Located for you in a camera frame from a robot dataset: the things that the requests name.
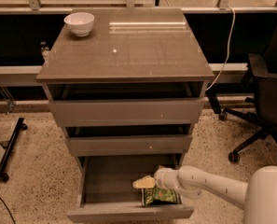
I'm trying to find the grey top drawer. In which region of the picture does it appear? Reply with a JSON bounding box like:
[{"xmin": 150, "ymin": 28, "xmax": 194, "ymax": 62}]
[{"xmin": 48, "ymin": 82, "xmax": 203, "ymax": 127}]

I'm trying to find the grey bottom drawer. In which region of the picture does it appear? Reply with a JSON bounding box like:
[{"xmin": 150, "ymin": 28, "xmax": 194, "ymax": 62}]
[{"xmin": 67, "ymin": 154, "xmax": 193, "ymax": 223}]

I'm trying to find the green jalapeno chip bag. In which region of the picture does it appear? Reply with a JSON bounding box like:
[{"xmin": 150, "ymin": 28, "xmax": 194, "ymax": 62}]
[{"xmin": 142, "ymin": 186, "xmax": 181, "ymax": 206}]

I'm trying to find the black floor cable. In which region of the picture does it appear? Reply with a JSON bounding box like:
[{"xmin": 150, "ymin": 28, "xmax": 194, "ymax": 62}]
[{"xmin": 0, "ymin": 182, "xmax": 18, "ymax": 224}]

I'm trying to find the grey drawer cabinet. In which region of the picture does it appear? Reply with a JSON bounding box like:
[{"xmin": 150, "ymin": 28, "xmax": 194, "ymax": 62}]
[{"xmin": 35, "ymin": 7, "xmax": 215, "ymax": 169}]

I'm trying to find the small clear bottle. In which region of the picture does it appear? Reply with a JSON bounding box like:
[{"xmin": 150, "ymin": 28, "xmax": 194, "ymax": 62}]
[{"xmin": 40, "ymin": 41, "xmax": 49, "ymax": 61}]

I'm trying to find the black office chair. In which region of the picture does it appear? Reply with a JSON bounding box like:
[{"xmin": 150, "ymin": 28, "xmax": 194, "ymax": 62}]
[{"xmin": 219, "ymin": 27, "xmax": 277, "ymax": 163}]

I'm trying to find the grey middle drawer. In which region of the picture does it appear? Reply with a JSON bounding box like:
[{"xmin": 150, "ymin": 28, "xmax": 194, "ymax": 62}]
[{"xmin": 65, "ymin": 124, "xmax": 192, "ymax": 157}]

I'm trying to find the black wheeled stand leg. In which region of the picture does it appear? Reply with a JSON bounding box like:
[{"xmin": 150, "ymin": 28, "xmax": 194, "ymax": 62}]
[{"xmin": 0, "ymin": 118, "xmax": 28, "ymax": 182}]

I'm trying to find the white cable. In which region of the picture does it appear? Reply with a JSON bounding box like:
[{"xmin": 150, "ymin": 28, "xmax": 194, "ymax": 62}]
[{"xmin": 204, "ymin": 6, "xmax": 237, "ymax": 92}]

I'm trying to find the white ceramic bowl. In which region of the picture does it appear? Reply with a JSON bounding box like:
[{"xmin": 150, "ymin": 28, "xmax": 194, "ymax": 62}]
[{"xmin": 63, "ymin": 12, "xmax": 94, "ymax": 36}]

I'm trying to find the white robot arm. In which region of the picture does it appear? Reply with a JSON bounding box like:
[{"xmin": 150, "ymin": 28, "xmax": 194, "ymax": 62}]
[{"xmin": 132, "ymin": 165, "xmax": 277, "ymax": 224}]

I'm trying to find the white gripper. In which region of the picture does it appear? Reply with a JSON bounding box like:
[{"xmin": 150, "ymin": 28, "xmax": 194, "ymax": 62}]
[{"xmin": 132, "ymin": 168, "xmax": 180, "ymax": 190}]

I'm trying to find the grey drawer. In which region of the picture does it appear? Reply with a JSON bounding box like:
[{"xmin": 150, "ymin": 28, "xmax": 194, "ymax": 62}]
[
  {"xmin": 67, "ymin": 154, "xmax": 193, "ymax": 223},
  {"xmin": 65, "ymin": 124, "xmax": 192, "ymax": 157},
  {"xmin": 48, "ymin": 82, "xmax": 203, "ymax": 127}
]

